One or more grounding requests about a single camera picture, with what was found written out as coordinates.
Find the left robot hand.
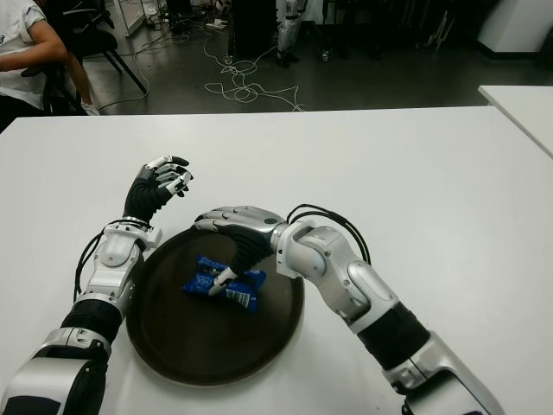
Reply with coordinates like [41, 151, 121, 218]
[122, 153, 194, 226]

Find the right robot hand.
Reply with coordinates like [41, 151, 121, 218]
[192, 205, 289, 297]

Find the blue Oreo packet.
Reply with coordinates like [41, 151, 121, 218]
[180, 253, 267, 316]

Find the round dark brown tray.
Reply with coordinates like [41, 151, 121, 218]
[125, 227, 306, 386]

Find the black office chair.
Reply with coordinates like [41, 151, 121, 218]
[21, 0, 149, 116]

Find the white panel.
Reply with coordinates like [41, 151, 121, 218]
[118, 0, 150, 38]

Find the seated person white shirt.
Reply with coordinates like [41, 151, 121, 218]
[0, 0, 101, 133]

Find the black cabinet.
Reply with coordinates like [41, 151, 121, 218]
[224, 0, 277, 66]

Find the white humanoid robot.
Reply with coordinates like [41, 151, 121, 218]
[275, 0, 308, 68]

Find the grey folding stand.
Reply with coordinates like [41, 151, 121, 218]
[427, 8, 450, 49]

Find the white side table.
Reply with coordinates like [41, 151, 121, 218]
[477, 84, 553, 159]

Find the white black-based counter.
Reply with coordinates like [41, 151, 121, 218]
[476, 0, 553, 60]

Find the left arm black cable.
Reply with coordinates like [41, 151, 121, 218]
[73, 228, 105, 299]

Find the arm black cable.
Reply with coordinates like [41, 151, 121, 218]
[73, 228, 105, 299]
[285, 202, 372, 265]

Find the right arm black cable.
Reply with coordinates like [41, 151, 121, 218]
[285, 202, 372, 265]

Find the white cable on floor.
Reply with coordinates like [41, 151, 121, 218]
[202, 25, 306, 112]

